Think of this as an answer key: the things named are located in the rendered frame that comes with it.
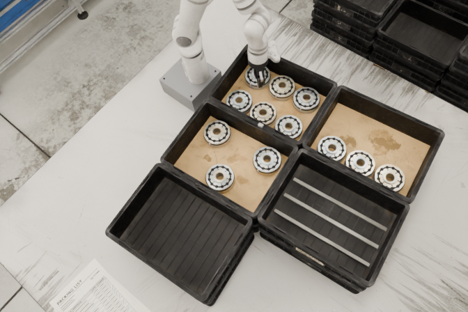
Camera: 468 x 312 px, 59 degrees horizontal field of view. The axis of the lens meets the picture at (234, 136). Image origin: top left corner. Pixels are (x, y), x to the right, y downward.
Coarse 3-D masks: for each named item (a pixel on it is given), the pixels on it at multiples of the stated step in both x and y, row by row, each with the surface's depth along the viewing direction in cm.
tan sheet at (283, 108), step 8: (272, 72) 171; (240, 80) 171; (232, 88) 169; (240, 88) 169; (248, 88) 169; (264, 88) 168; (296, 88) 167; (256, 96) 167; (264, 96) 166; (320, 96) 164; (272, 104) 164; (280, 104) 164; (288, 104) 164; (320, 104) 162; (280, 112) 162; (288, 112) 162; (296, 112) 162; (312, 112) 161; (304, 120) 160; (288, 128) 159; (304, 128) 158
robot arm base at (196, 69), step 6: (180, 54) 162; (204, 54) 165; (186, 60) 162; (192, 60) 161; (198, 60) 162; (204, 60) 166; (186, 66) 166; (192, 66) 165; (198, 66) 165; (204, 66) 168; (186, 72) 174; (192, 72) 168; (198, 72) 169; (204, 72) 171; (192, 78) 172; (198, 78) 172; (204, 78) 173
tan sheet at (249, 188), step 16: (192, 144) 159; (240, 144) 158; (256, 144) 157; (192, 160) 156; (208, 160) 156; (224, 160) 155; (240, 160) 155; (192, 176) 153; (240, 176) 152; (256, 176) 151; (272, 176) 151; (240, 192) 149; (256, 192) 149
